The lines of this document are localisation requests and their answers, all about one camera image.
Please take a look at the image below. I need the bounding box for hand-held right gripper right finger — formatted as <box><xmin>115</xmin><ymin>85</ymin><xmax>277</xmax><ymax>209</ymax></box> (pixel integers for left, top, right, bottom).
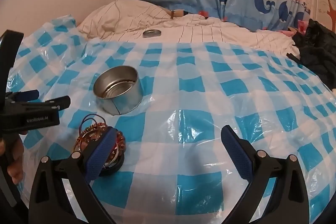
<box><xmin>221</xmin><ymin>125</ymin><xmax>309</xmax><ymax>224</ymax></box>

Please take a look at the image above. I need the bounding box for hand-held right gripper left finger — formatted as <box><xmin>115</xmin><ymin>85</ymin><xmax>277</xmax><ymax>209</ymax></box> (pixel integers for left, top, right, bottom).
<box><xmin>29</xmin><ymin>127</ymin><xmax>116</xmax><ymax>224</ymax></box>

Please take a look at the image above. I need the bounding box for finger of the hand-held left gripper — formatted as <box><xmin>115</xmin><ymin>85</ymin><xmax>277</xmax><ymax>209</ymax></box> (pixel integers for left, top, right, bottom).
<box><xmin>5</xmin><ymin>90</ymin><xmax>40</xmax><ymax>105</ymax></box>
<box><xmin>39</xmin><ymin>96</ymin><xmax>71</xmax><ymax>111</ymax></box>

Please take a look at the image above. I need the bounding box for amber bead bracelet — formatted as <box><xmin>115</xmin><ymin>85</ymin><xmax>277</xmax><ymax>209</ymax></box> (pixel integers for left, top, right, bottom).
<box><xmin>73</xmin><ymin>114</ymin><xmax>111</xmax><ymax>160</ymax></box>

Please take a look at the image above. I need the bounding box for black bead bracelet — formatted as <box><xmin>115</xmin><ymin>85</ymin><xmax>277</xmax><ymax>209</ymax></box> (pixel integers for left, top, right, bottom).
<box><xmin>99</xmin><ymin>154</ymin><xmax>125</xmax><ymax>176</ymax></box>

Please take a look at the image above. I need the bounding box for round metal tin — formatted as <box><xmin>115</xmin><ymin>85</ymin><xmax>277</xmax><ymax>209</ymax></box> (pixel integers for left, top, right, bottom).
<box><xmin>93</xmin><ymin>66</ymin><xmax>144</xmax><ymax>116</ymax></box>

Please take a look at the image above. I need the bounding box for person's left hand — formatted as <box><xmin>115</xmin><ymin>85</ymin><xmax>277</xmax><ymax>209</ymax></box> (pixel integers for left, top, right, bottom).
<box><xmin>0</xmin><ymin>132</ymin><xmax>25</xmax><ymax>186</ymax></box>

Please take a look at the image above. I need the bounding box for blue checkered plastic sheet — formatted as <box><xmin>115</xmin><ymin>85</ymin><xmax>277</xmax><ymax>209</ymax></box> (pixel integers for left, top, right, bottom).
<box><xmin>5</xmin><ymin>14</ymin><xmax>336</xmax><ymax>224</ymax></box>

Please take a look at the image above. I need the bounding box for round metal tin lid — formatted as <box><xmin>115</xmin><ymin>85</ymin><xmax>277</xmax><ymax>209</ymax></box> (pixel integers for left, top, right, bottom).
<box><xmin>142</xmin><ymin>29</ymin><xmax>161</xmax><ymax>39</ymax></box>

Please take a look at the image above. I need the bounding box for white striped duvet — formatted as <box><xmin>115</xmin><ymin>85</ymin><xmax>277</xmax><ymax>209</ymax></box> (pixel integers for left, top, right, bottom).
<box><xmin>76</xmin><ymin>0</ymin><xmax>301</xmax><ymax>56</ymax></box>

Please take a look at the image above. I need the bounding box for black clothing pile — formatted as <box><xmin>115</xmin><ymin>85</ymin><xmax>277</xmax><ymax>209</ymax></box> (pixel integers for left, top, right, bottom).
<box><xmin>286</xmin><ymin>18</ymin><xmax>336</xmax><ymax>90</ymax></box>

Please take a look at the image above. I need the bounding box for pink cloth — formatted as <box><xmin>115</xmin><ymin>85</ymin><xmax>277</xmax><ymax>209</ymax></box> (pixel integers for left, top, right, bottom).
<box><xmin>276</xmin><ymin>20</ymin><xmax>310</xmax><ymax>37</ymax></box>

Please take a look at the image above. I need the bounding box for brown and black strap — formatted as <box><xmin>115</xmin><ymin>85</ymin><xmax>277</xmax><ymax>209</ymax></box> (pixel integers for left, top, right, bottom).
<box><xmin>168</xmin><ymin>9</ymin><xmax>190</xmax><ymax>20</ymax></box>

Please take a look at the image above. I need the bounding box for orange tree wall sticker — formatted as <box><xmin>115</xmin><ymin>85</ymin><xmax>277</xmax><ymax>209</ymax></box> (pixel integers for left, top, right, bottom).
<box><xmin>318</xmin><ymin>0</ymin><xmax>336</xmax><ymax>28</ymax></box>

